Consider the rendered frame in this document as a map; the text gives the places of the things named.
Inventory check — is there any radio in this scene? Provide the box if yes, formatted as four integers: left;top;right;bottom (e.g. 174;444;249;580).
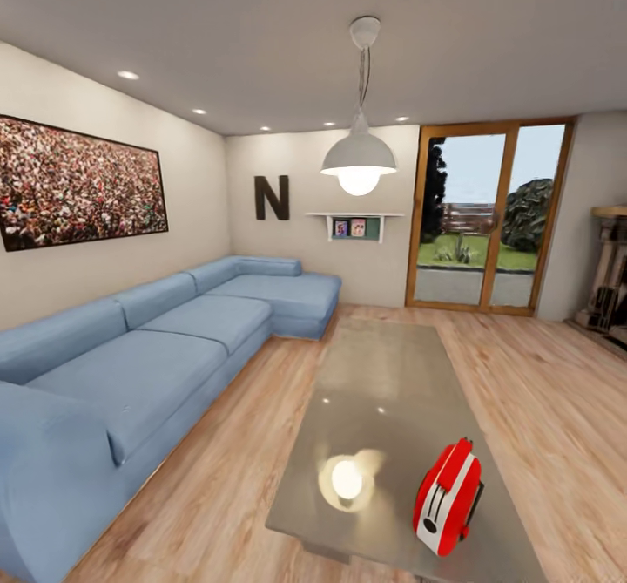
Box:
413;437;484;556

